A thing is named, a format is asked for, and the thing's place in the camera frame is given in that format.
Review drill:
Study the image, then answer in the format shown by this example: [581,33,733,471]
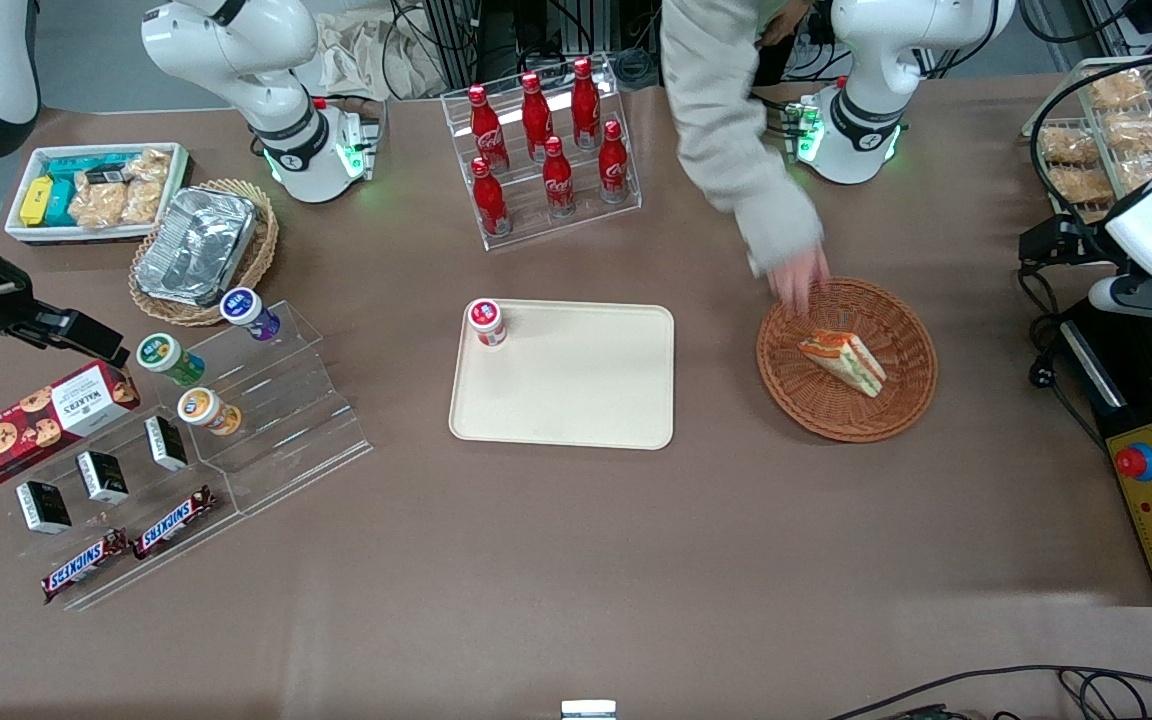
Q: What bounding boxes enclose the triangular sandwich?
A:
[797,329,888,400]

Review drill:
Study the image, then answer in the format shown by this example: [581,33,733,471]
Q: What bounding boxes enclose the forearm in grey sleeve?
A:
[660,0,827,277]

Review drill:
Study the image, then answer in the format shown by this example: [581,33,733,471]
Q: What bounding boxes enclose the aluminium foil tray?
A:
[135,186,260,309]

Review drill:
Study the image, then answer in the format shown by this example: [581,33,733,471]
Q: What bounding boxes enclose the oval light wicker basket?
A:
[128,178,281,329]

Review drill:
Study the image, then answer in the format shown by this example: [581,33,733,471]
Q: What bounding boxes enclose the round brown wicker basket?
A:
[755,276,939,444]

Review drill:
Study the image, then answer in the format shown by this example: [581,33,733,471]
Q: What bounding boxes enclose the cream plastic tray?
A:
[448,298,676,452]

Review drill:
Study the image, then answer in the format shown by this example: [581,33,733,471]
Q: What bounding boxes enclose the person's bare hand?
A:
[770,244,832,317]

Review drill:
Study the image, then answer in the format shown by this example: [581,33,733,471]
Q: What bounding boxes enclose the white plastic bin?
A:
[3,142,193,247]

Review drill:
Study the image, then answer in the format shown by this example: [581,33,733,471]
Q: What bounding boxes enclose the green lid yogurt cup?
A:
[136,332,208,389]

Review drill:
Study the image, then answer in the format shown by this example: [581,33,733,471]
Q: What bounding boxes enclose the black machine housing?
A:
[1054,295,1152,607]

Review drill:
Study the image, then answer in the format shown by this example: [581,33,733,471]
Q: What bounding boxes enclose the red cookie box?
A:
[0,359,143,492]

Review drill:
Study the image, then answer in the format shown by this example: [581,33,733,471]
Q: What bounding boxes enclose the yellow small box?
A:
[19,176,56,229]

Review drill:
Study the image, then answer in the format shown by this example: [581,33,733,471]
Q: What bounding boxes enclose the teal small box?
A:
[44,180,78,230]

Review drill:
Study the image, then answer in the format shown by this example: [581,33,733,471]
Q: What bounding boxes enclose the clear bag of snacks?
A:
[121,178,166,227]
[126,148,173,187]
[68,180,128,232]

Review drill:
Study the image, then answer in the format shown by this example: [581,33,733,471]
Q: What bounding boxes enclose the small black box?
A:
[75,450,131,505]
[15,480,74,536]
[143,414,190,473]

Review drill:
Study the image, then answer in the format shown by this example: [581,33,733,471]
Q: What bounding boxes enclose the orange lid yogurt cup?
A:
[176,386,245,438]

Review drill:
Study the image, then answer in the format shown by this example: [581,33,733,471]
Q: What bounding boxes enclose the teal long box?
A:
[43,151,137,187]

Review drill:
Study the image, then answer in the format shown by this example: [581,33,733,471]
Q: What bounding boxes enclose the purple lid yogurt cup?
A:
[219,287,283,344]

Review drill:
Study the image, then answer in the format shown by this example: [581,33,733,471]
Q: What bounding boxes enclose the snickers chocolate bar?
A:
[131,485,218,562]
[40,527,130,605]

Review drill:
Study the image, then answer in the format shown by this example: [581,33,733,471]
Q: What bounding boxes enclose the clear acrylic cup steps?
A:
[161,299,375,517]

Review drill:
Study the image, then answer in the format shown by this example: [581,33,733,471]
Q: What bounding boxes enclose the clear acrylic snack steps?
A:
[0,400,243,614]

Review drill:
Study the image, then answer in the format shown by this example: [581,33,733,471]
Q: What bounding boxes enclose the beige cloth bag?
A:
[320,8,449,102]

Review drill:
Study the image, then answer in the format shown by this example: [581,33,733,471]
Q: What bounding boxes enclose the red lid yogurt cup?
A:
[466,298,509,349]

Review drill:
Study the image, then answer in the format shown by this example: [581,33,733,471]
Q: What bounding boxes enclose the red cola bottle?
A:
[570,56,603,150]
[466,84,509,174]
[597,119,632,205]
[470,157,513,239]
[519,71,556,162]
[541,135,578,219]

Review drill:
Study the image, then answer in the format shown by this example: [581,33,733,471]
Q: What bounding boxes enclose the clear acrylic bottle rack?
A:
[440,53,643,252]

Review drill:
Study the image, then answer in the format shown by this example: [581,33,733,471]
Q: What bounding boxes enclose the black power cable with plug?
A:
[1017,262,1109,446]

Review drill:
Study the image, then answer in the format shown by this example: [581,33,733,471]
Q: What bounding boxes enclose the white wire bread rack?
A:
[1021,56,1152,227]

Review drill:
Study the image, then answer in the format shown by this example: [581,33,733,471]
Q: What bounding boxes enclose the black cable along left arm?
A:
[1029,50,1152,216]

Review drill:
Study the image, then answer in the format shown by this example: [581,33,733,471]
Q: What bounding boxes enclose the black cables on table edge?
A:
[824,664,1152,720]

